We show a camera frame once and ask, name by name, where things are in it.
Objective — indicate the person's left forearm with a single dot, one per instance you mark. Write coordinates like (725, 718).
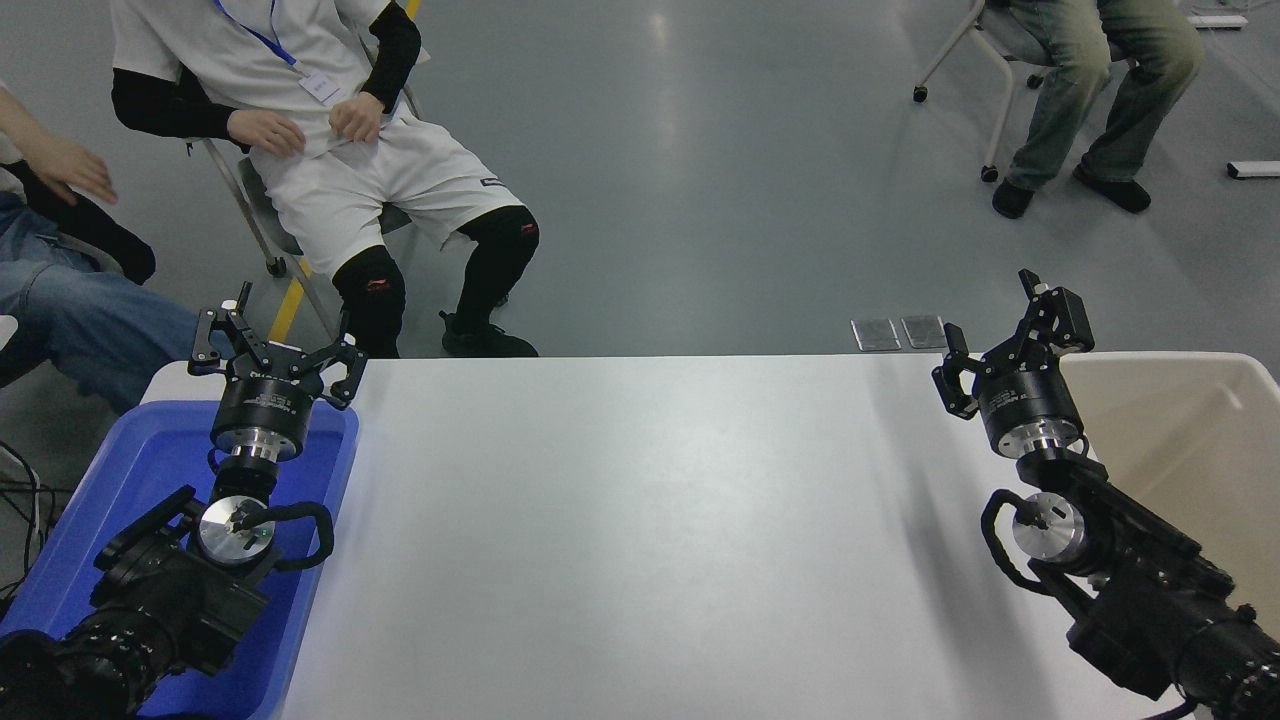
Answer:
(395, 55)

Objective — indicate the white frame chair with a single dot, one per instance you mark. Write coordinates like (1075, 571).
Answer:
(262, 215)
(1005, 35)

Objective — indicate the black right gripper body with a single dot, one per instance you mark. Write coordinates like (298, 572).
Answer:
(1030, 395)

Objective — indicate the person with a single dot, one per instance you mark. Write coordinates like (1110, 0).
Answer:
(340, 190)
(90, 320)
(1070, 60)

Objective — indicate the large pale bin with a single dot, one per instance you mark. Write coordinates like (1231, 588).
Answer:
(1190, 440)

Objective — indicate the blue plastic tray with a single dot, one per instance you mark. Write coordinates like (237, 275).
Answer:
(140, 460)

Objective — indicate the white id badge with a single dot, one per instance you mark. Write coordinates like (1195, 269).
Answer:
(322, 88)

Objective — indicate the person's left hand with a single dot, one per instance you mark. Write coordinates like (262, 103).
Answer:
(358, 116)

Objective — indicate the white floor strip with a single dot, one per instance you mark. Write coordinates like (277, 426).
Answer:
(1255, 170)
(1218, 20)

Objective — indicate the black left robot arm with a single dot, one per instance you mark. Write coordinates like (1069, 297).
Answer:
(170, 600)

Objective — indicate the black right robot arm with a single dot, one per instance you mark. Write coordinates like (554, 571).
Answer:
(1150, 590)

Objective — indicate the person's right forearm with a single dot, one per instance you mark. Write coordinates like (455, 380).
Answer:
(170, 108)

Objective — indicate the person's right hand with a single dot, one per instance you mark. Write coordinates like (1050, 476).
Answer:
(268, 133)

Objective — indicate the person's forearm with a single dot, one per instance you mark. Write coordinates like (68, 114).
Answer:
(25, 125)

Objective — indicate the person's hand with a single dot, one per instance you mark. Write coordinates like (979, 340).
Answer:
(82, 168)

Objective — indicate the metal floor plate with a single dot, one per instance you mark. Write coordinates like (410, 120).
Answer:
(922, 332)
(877, 335)

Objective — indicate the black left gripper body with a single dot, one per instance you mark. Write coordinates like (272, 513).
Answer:
(265, 400)

